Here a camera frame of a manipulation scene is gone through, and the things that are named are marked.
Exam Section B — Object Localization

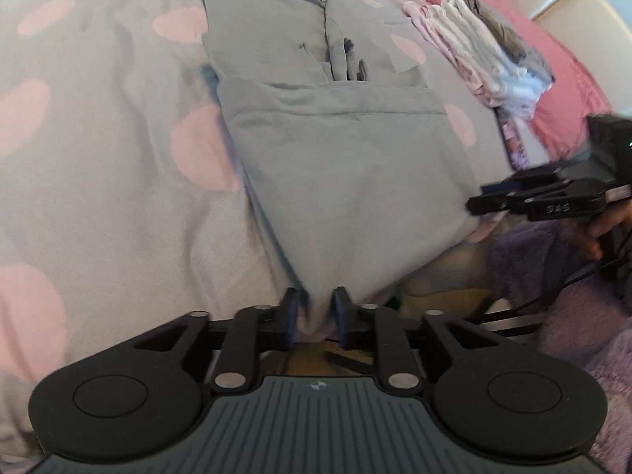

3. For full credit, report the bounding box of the person's right hand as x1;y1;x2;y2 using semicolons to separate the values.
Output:
573;197;632;263

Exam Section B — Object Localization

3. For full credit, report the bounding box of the black cable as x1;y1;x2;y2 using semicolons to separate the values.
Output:
474;257;632;337

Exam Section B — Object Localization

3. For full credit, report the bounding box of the grey folded garment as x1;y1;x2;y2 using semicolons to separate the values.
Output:
464;0;556;85

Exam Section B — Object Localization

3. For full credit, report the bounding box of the purple fleece clothing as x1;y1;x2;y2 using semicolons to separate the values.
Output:
486;217;632;474

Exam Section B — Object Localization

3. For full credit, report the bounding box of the purple printed folded garment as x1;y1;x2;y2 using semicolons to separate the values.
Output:
495;107;531;169

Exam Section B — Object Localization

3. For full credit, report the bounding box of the dark pink pillow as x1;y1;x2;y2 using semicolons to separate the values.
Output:
390;0;613;161

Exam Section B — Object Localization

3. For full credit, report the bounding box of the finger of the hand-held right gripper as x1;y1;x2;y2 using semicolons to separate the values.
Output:
480;161;592;195
465;190;533;217

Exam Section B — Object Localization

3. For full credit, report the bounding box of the grey pink-dotted bed cover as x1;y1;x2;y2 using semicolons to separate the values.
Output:
0;0;499;455

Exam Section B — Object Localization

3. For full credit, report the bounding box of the beige padded headboard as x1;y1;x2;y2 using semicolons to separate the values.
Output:
427;0;632;114

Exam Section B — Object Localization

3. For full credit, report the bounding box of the white folded garment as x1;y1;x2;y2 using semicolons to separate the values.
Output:
427;0;549;122

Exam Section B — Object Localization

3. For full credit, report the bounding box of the grey shirt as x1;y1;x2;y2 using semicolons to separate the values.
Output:
200;0;487;341

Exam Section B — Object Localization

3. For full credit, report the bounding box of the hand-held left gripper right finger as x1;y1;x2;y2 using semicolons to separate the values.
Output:
332;285;500;395

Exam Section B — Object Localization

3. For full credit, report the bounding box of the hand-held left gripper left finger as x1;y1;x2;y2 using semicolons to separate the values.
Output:
131;287;300;395

